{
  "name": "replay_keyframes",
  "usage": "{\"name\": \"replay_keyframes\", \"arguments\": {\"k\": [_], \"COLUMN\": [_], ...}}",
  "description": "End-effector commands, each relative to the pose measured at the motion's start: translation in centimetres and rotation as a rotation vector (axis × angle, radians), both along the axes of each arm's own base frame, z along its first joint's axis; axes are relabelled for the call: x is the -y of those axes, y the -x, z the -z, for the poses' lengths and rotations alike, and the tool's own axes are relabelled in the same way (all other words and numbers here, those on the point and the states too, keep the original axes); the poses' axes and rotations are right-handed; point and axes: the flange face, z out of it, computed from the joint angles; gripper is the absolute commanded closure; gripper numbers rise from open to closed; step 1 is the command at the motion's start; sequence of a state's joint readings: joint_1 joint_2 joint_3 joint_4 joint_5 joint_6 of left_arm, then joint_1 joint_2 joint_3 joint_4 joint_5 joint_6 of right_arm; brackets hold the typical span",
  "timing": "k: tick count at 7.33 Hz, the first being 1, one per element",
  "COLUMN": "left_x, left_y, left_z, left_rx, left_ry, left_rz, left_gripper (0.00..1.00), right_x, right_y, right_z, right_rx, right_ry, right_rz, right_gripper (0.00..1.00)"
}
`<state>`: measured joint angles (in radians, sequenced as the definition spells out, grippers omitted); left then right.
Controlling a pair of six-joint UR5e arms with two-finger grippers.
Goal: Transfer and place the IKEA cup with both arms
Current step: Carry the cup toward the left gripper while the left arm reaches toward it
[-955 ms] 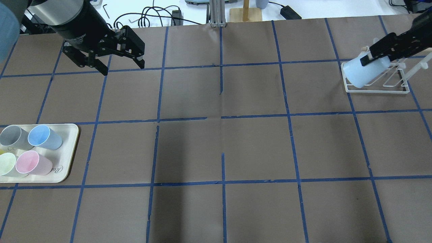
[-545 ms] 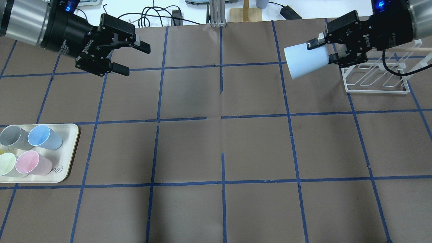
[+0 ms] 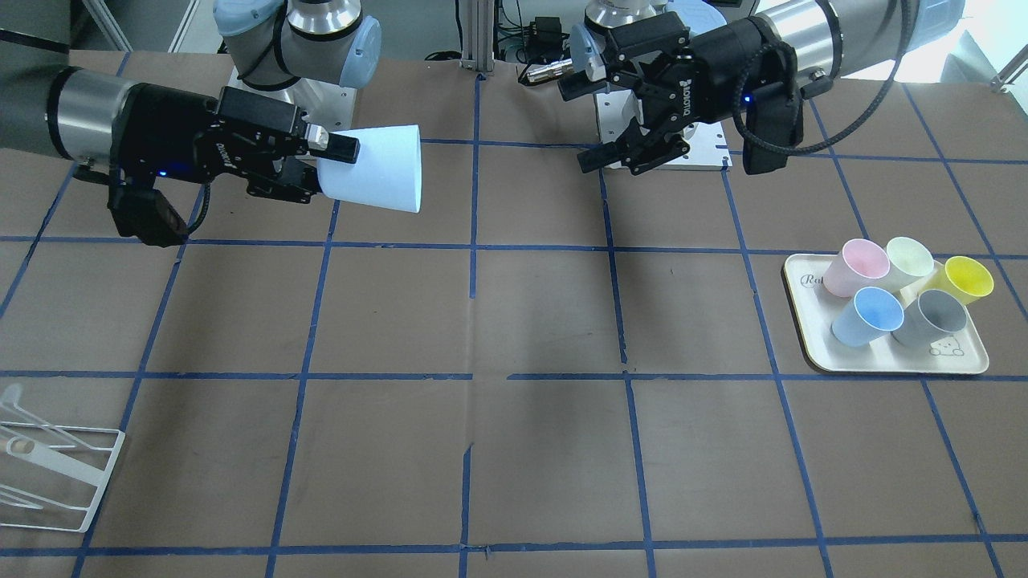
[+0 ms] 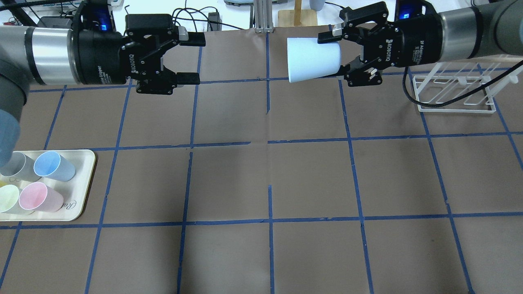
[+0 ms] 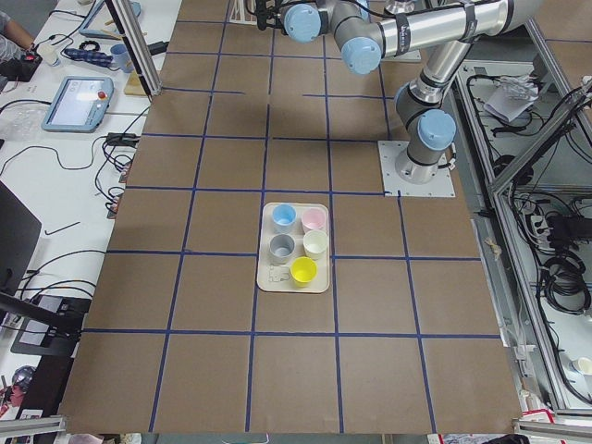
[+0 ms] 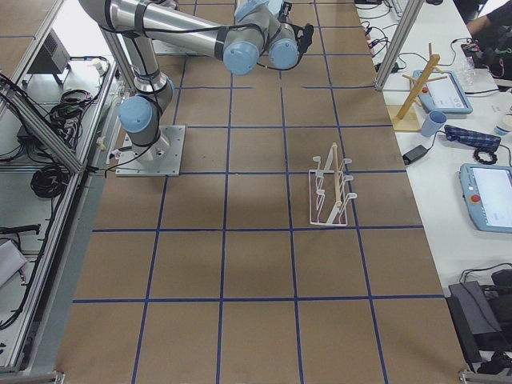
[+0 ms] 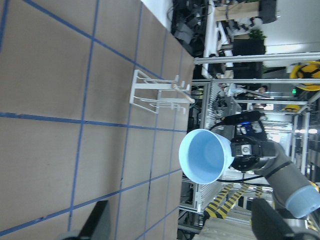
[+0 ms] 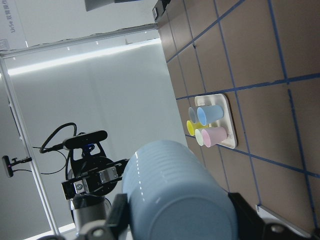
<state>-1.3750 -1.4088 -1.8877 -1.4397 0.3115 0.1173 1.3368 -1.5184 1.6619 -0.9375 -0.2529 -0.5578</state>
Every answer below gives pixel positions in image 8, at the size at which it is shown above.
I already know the yellow cup on tray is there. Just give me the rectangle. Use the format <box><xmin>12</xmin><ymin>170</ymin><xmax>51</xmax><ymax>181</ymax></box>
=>
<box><xmin>186</xmin><ymin>120</ymin><xmax>203</xmax><ymax>136</ymax></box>

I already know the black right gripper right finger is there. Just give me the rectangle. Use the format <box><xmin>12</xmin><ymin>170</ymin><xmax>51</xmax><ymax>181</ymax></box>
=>
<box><xmin>228</xmin><ymin>192</ymin><xmax>265</xmax><ymax>240</ymax></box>

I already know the blue cup on tray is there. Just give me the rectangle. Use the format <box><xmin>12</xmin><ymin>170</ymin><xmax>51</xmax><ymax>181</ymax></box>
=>
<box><xmin>197</xmin><ymin>105</ymin><xmax>224</xmax><ymax>126</ymax></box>

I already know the grey cup on tray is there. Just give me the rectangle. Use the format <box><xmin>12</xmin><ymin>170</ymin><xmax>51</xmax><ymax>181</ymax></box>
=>
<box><xmin>188</xmin><ymin>106</ymin><xmax>199</xmax><ymax>124</ymax></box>

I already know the pale green cup on tray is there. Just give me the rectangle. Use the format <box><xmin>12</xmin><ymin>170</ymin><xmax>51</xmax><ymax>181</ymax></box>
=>
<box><xmin>194</xmin><ymin>128</ymin><xmax>204</xmax><ymax>146</ymax></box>

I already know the light blue ikea cup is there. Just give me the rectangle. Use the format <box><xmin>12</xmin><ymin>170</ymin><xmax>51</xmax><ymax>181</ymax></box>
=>
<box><xmin>122</xmin><ymin>140</ymin><xmax>238</xmax><ymax>240</ymax></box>

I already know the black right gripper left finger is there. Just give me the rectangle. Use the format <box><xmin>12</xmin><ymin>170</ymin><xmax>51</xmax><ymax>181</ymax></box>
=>
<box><xmin>106</xmin><ymin>193</ymin><xmax>129</xmax><ymax>240</ymax></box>

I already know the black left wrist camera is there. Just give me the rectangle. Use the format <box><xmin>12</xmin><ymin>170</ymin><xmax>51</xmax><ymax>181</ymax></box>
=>
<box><xmin>62</xmin><ymin>130</ymin><xmax>108</xmax><ymax>150</ymax></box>

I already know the pink cup on tray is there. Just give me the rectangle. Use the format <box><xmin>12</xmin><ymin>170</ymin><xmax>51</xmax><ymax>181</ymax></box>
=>
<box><xmin>201</xmin><ymin>126</ymin><xmax>228</xmax><ymax>148</ymax></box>

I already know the white plastic tray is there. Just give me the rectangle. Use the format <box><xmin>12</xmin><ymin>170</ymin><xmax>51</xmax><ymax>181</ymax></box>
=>
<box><xmin>194</xmin><ymin>93</ymin><xmax>238</xmax><ymax>149</ymax></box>

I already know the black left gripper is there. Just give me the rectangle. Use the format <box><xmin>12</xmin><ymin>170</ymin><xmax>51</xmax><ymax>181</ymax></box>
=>
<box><xmin>61</xmin><ymin>143</ymin><xmax>129</xmax><ymax>200</ymax></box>

